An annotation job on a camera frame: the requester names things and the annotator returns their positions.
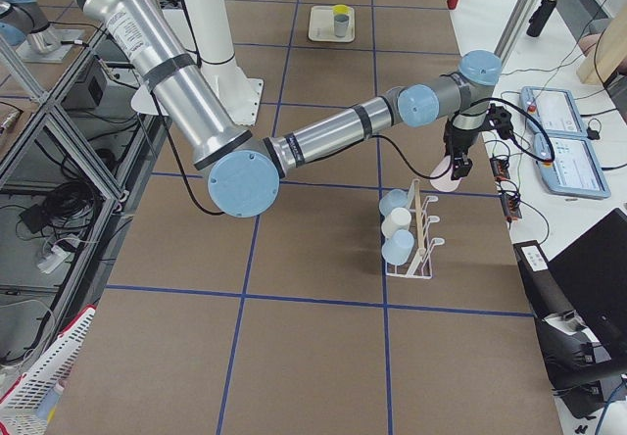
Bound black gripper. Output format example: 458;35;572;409
443;129;479;180

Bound pink plastic cup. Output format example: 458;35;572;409
430;156;460;192

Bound light blue plastic cup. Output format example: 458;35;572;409
378;189;408;217

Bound pale cream plastic cup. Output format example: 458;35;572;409
381;207;412;239

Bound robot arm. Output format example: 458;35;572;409
75;0;502;218

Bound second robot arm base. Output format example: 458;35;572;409
1;0;83;64

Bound wooden rack dowel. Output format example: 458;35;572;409
407;178;426;276

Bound grey plastic cup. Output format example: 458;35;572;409
333;14;350;38

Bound yellow plastic cup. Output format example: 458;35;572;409
332;4;351;16

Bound upper blue teach pendant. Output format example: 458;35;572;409
520;86;585;137

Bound blue teach pendant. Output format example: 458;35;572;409
520;86;585;137
533;133;611;200

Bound lower blue teach pendant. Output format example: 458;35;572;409
533;133;611;200

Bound black cylinder bottle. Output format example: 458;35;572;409
526;0;557;37

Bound cream plastic tray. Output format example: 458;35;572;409
308;5;356;43

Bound white plastic basket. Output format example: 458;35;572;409
1;305;96;434

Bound black power strip cables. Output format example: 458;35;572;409
489;153;524;223

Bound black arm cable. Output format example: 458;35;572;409
166;101;557;218

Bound white wire cup rack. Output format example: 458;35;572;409
385;194;446;280

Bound aluminium frame post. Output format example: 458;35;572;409
494;0;541;67

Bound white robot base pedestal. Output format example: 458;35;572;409
184;0;264;126

